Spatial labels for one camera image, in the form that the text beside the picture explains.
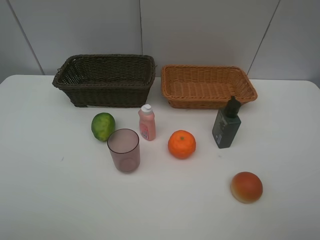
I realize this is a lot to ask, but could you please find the pink bottle white cap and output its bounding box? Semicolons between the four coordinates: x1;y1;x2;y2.
138;104;156;141

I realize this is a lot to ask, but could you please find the orange tangerine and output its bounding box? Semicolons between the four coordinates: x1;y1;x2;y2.
167;130;196;160

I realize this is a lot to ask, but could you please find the translucent pink plastic cup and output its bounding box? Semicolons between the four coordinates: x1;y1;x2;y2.
107;128;141;173

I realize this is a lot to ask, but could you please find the green lime fruit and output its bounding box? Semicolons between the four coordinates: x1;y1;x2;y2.
91;112;116;142

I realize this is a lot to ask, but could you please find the dark green pump bottle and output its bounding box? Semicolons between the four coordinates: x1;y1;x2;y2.
212;96;241;149

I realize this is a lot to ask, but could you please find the red orange peach fruit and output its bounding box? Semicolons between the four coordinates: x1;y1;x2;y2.
230;171;263;204

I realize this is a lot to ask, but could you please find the light brown wicker basket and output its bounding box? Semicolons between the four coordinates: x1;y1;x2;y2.
161;64;258;110

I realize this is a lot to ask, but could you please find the dark brown wicker basket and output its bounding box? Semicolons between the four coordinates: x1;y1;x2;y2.
52;54;156;108

